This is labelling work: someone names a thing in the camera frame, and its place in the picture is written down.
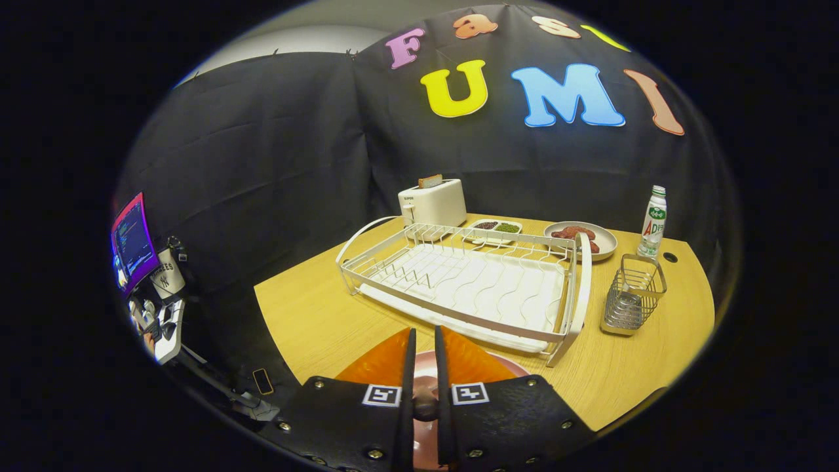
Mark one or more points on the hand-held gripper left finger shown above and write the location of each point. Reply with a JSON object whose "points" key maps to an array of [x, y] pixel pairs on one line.
{"points": [[406, 426]]}

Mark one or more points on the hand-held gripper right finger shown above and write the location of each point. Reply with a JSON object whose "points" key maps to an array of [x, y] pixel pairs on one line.
{"points": [[444, 426]]}

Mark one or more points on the pink plate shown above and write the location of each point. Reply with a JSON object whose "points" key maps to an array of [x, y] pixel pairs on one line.
{"points": [[425, 370]]}

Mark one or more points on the white divided dish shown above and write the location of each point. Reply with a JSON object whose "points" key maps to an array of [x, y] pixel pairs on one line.
{"points": [[473, 236]]}

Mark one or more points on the beige round plate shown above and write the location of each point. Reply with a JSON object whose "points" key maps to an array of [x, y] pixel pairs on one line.
{"points": [[606, 246]]}

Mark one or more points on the black phone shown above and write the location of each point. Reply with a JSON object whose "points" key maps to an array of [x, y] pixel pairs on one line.
{"points": [[263, 381]]}

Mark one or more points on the pile of green beans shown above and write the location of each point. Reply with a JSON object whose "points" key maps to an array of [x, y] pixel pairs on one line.
{"points": [[507, 227]]}

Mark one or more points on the white toaster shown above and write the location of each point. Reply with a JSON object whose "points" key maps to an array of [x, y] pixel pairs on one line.
{"points": [[439, 203]]}

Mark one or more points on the red meat piece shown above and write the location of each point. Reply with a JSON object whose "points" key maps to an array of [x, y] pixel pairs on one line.
{"points": [[573, 232], [593, 246]]}

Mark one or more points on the toast slice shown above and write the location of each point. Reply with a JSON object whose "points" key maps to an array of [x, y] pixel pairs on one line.
{"points": [[430, 181]]}

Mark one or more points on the white gadget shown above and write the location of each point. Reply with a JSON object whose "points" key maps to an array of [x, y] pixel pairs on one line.
{"points": [[167, 334]]}

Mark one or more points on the black desk grommet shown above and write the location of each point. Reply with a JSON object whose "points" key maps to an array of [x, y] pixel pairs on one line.
{"points": [[670, 257]]}

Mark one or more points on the white mug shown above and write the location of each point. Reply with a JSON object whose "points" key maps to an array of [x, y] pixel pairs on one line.
{"points": [[167, 275]]}

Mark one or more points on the white drink bottle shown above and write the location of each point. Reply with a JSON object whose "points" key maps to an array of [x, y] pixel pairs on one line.
{"points": [[653, 226]]}

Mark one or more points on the black backdrop cloth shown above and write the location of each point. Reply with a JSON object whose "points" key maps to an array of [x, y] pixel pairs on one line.
{"points": [[262, 164]]}

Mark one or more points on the computer monitor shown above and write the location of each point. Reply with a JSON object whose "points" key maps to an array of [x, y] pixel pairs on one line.
{"points": [[134, 242]]}

